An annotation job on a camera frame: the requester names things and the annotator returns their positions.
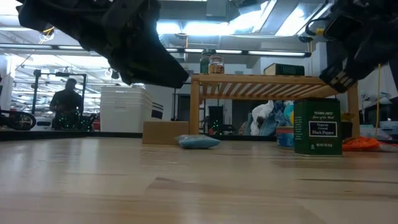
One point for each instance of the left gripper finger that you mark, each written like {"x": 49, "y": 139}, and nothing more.
{"x": 133, "y": 21}
{"x": 155, "y": 68}

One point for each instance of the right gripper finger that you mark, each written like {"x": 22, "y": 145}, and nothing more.
{"x": 340, "y": 77}

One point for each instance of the dark green spice tin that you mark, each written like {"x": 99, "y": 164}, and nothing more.
{"x": 317, "y": 127}
{"x": 284, "y": 69}

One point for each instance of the cork-lid glass spice jar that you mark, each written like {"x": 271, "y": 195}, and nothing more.
{"x": 217, "y": 66}

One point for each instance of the wooden slatted shelf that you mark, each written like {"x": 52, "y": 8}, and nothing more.
{"x": 264, "y": 81}

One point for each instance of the white stacked storage bins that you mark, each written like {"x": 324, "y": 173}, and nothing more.
{"x": 124, "y": 109}

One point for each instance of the brown cardboard box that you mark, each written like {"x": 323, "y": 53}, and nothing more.
{"x": 164, "y": 132}

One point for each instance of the orange candy wrapper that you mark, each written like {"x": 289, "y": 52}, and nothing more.
{"x": 360, "y": 143}

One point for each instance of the long ceiling light bar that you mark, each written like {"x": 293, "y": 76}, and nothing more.
{"x": 273, "y": 53}

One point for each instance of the blue tuna can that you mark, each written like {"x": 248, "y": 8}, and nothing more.
{"x": 284, "y": 138}

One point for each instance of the person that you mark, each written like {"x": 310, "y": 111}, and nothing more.
{"x": 66, "y": 102}

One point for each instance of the blue snack bag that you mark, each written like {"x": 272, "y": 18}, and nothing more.
{"x": 197, "y": 141}

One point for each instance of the pile of clothes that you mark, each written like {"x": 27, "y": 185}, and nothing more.
{"x": 264, "y": 115}

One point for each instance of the small white box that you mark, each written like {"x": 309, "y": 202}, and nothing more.
{"x": 42, "y": 126}

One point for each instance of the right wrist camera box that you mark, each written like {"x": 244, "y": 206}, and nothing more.
{"x": 342, "y": 28}

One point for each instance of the black gantry frame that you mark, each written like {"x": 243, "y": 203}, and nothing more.
{"x": 59, "y": 74}

